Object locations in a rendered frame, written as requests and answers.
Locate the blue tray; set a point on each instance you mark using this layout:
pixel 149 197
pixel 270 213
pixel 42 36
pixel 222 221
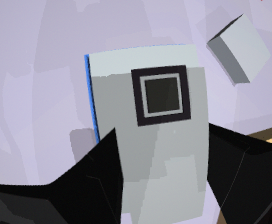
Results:
pixel 91 97

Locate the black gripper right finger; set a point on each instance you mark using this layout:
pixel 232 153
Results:
pixel 240 175

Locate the tan panel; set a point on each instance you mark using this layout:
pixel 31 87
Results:
pixel 265 135

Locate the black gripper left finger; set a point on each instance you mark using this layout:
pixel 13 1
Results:
pixel 91 192

